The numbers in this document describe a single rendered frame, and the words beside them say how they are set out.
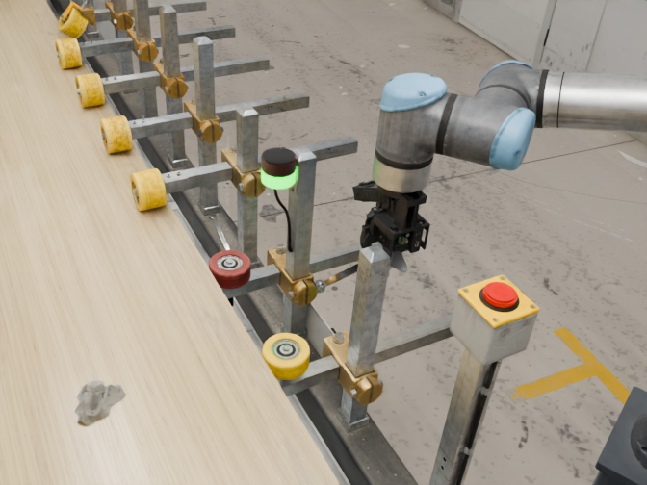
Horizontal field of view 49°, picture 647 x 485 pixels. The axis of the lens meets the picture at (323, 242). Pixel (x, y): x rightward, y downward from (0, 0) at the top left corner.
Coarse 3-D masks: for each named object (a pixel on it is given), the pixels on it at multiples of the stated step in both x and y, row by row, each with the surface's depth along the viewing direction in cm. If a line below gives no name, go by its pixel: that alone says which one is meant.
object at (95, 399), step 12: (96, 384) 110; (84, 396) 108; (96, 396) 107; (108, 396) 108; (120, 396) 109; (84, 408) 106; (96, 408) 107; (108, 408) 107; (84, 420) 104; (96, 420) 106
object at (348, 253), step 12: (324, 252) 148; (336, 252) 148; (348, 252) 148; (312, 264) 145; (324, 264) 147; (336, 264) 148; (252, 276) 140; (264, 276) 141; (276, 276) 142; (240, 288) 139; (252, 288) 141
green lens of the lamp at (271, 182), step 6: (264, 174) 122; (294, 174) 123; (264, 180) 123; (270, 180) 122; (276, 180) 122; (282, 180) 122; (288, 180) 122; (294, 180) 124; (270, 186) 123; (276, 186) 122; (282, 186) 122; (288, 186) 123
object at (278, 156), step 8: (272, 152) 123; (280, 152) 123; (288, 152) 123; (272, 160) 121; (280, 160) 121; (288, 160) 121; (272, 176) 121; (296, 184) 125; (296, 192) 126; (288, 216) 130; (288, 224) 131; (288, 232) 133; (288, 240) 134; (288, 248) 135
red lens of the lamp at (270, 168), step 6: (264, 162) 121; (294, 162) 121; (264, 168) 122; (270, 168) 121; (276, 168) 120; (282, 168) 120; (288, 168) 121; (294, 168) 122; (270, 174) 121; (276, 174) 121; (282, 174) 121; (288, 174) 122
